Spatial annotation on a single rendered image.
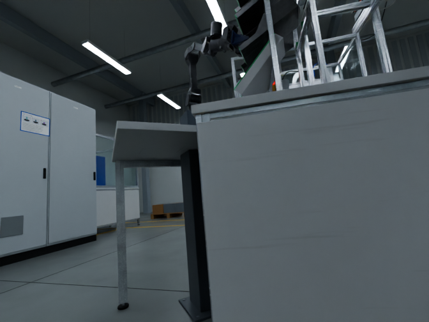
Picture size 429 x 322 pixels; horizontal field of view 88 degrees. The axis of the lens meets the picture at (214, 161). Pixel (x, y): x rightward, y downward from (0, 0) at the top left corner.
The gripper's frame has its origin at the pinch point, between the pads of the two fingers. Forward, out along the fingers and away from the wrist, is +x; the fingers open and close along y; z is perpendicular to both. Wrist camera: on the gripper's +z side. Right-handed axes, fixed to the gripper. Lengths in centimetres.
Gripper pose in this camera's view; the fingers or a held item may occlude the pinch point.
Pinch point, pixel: (243, 41)
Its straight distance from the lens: 117.2
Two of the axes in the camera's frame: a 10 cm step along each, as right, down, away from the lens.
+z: 1.0, -9.9, -0.6
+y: 5.0, 0.0, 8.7
